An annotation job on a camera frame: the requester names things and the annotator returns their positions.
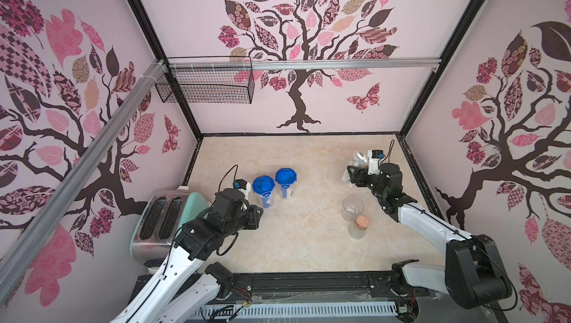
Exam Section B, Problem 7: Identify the back aluminium rail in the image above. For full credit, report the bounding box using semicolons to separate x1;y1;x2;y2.
164;58;441;71

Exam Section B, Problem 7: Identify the small corked glass jar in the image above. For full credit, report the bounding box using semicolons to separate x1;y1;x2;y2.
348;214;370;240

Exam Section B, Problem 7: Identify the mint green silver toaster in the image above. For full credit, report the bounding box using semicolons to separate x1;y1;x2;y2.
130;186;210;268

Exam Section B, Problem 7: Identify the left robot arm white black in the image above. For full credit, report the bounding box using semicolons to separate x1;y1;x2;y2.
112;189;264;322

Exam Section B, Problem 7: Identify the blue lid toiletry container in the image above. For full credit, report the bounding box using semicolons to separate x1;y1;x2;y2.
275;168;297;200
350;151;370;168
252;175;275;208

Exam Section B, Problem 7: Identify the aluminium rail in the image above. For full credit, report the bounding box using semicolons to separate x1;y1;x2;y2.
1;59;168;304
164;58;441;71

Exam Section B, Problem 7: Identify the clear drinking glass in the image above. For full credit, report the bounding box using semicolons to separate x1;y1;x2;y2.
341;196;364;221

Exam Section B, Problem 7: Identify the white slotted cable duct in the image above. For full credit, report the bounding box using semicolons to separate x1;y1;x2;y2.
189;302;399;322

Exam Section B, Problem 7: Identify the left aluminium rail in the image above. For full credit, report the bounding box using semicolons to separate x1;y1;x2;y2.
1;59;168;304

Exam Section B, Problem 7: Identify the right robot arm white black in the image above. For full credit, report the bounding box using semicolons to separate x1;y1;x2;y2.
346;163;515;309

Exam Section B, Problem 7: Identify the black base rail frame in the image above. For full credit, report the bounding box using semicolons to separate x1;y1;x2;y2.
121;269;509;323

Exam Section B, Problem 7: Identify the black wire basket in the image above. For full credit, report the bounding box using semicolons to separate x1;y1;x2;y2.
155;55;255;104

